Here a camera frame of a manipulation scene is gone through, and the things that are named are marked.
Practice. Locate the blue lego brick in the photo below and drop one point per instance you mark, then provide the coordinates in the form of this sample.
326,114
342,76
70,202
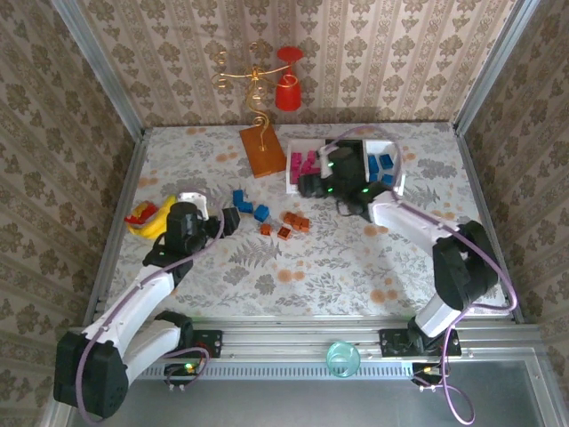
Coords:
386,161
238,196
372,165
388,179
246,207
261,213

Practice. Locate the white plastic bin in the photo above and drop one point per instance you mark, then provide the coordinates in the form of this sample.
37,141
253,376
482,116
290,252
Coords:
378,146
290,189

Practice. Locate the brown lego brick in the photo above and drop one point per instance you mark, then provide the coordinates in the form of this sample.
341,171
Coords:
305,224
297,219
266,229
289,217
284,233

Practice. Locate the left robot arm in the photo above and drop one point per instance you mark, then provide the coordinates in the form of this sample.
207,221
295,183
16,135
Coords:
133,302

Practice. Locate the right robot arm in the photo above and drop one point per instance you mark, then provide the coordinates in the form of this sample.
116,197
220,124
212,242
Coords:
409,218

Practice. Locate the yellow toy banana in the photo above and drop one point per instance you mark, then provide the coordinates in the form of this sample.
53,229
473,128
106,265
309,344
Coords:
151,231

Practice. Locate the red plastic goblet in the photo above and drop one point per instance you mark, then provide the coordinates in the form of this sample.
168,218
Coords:
286,95

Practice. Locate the small black connector board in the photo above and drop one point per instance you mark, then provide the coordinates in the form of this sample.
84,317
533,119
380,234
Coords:
178,371
422,371

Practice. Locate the teal plastic cup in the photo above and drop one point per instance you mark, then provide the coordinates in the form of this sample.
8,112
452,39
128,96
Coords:
343,359

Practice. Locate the grey metal tray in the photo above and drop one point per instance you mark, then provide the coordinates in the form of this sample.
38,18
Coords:
289,405

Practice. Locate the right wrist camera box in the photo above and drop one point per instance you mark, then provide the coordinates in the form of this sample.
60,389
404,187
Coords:
323,153

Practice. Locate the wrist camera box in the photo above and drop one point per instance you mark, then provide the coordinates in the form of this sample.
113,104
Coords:
193,200
323,153

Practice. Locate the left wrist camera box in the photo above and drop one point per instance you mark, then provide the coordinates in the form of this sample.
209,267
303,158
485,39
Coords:
193,200

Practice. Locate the aluminium table side rail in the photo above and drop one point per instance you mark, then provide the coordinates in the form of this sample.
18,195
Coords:
128,178
473,178

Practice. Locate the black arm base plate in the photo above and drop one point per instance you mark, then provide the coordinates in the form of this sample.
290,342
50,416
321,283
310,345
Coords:
391,344
210,344

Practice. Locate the aluminium front rail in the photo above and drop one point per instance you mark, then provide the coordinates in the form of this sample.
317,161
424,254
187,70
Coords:
289,338

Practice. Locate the aluminium frame post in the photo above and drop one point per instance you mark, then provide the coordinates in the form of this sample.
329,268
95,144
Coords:
493,66
103,66

